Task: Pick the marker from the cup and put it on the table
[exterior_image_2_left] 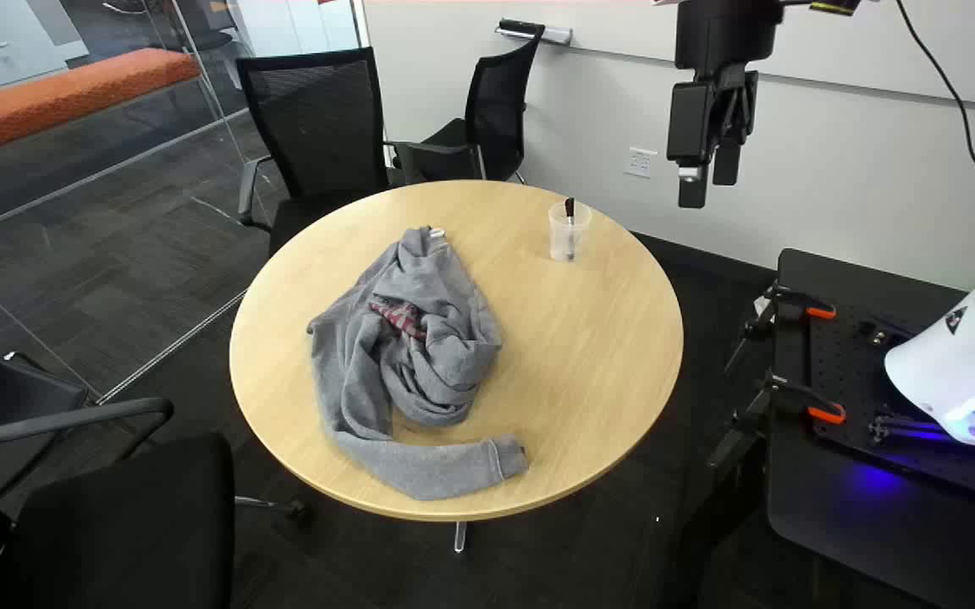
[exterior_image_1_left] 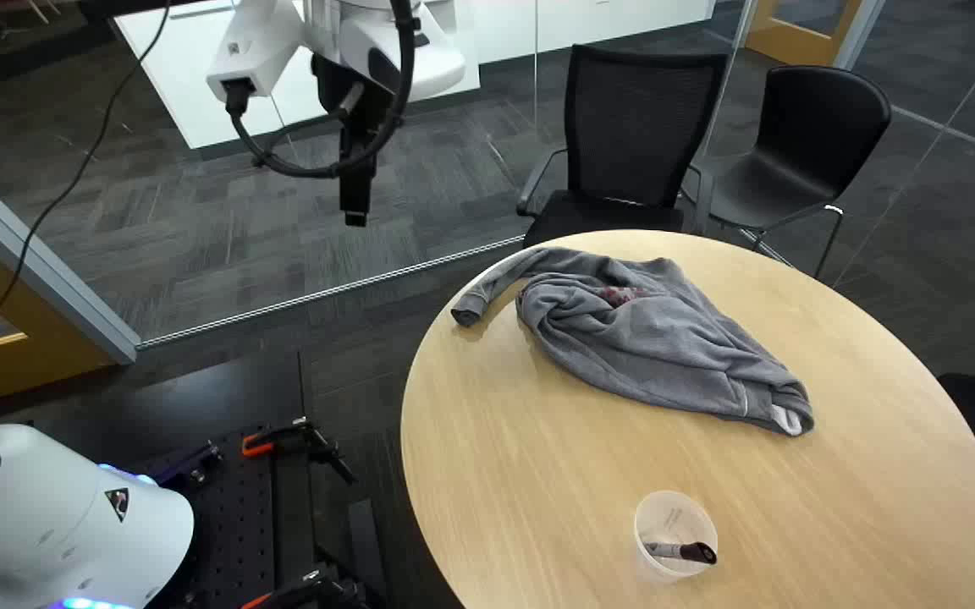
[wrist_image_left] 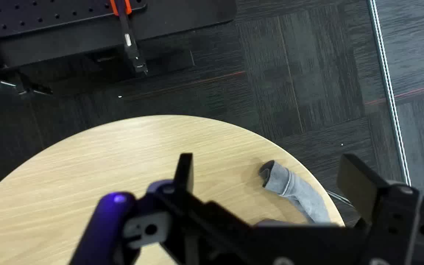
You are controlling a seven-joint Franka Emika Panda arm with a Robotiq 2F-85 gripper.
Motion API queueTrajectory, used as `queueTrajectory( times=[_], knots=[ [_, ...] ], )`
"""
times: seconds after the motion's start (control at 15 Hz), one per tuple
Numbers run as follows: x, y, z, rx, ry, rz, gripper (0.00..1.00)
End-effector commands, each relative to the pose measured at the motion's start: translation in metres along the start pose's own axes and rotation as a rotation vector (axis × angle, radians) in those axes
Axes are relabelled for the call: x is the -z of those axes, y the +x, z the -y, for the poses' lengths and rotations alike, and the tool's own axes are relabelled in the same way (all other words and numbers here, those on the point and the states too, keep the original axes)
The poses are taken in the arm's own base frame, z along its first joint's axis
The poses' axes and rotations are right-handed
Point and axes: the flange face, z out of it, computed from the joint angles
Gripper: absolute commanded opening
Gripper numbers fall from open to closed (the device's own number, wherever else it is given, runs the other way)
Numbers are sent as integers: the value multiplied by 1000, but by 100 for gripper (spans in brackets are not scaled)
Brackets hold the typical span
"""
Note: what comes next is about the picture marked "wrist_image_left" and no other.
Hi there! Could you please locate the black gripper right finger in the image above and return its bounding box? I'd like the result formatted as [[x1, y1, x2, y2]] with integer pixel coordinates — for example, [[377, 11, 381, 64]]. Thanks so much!
[[336, 153, 392, 225]]

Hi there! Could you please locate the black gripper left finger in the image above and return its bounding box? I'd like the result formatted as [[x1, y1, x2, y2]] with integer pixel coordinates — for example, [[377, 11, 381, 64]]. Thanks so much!
[[172, 151, 194, 194]]

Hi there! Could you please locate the grey hooded sweatshirt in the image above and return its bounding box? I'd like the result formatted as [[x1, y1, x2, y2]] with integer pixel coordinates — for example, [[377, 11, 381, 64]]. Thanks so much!
[[258, 159, 334, 225]]

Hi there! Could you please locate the orange black bar clamp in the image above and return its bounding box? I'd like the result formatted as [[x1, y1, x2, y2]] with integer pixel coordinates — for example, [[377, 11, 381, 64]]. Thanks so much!
[[108, 0, 150, 78]]

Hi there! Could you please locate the black perforated robot platform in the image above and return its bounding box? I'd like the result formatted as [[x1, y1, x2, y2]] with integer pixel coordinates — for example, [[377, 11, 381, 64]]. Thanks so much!
[[0, 0, 239, 70]]

